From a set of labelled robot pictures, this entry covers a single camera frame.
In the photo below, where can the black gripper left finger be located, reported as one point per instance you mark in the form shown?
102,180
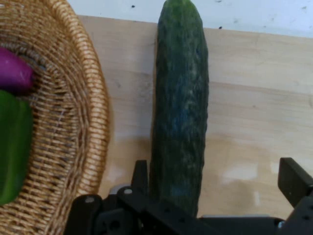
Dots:
137,210

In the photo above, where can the woven wicker basket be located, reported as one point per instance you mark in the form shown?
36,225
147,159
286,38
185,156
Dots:
73,122

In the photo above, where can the green bell pepper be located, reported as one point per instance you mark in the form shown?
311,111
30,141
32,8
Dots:
12,147

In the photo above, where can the wooden cutting board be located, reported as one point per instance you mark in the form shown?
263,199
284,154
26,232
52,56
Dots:
256,110

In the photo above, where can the magenta toy eggplant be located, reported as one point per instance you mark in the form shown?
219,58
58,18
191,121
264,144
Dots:
12,71

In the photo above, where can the long dark green cucumber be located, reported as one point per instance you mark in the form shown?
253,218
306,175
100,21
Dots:
181,110

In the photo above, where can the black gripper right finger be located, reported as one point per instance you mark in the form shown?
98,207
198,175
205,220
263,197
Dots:
297,191

